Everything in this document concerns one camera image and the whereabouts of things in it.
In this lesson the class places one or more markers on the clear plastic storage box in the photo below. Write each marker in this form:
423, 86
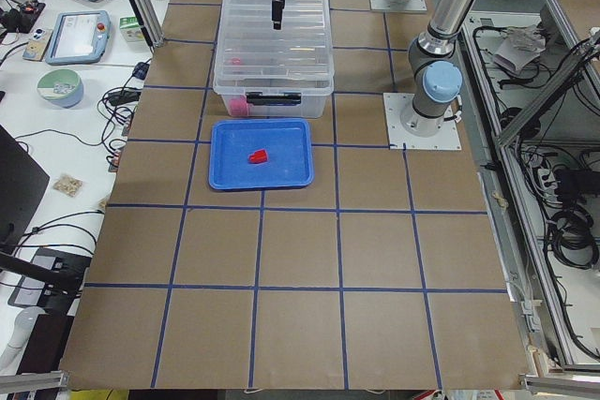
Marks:
314, 95

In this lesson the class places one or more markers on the blue plastic tray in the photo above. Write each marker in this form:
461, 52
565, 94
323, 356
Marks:
287, 142

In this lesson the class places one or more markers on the black box latch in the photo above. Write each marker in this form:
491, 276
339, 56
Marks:
284, 99

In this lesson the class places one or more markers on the green white carton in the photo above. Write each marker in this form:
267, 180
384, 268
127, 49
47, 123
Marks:
130, 29

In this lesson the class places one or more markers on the green bowl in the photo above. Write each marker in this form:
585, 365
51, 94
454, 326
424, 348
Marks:
61, 87

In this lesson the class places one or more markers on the snack bag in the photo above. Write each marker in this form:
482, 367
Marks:
68, 185

